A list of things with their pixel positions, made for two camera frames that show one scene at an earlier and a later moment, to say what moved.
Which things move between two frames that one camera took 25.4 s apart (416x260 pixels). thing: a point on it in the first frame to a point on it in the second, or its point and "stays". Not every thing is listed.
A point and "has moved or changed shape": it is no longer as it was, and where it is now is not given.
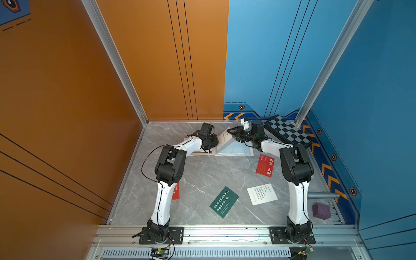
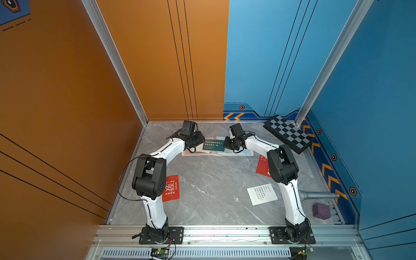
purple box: x=321 y=211 stays
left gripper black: x=216 y=142 to x=200 y=135
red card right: x=265 y=166 stays
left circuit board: x=161 y=253 stays
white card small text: x=261 y=194 stays
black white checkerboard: x=288 y=130 stays
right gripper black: x=239 y=131 to x=226 y=144
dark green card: x=223 y=202 has moved or changed shape
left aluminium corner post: x=94 y=13 stays
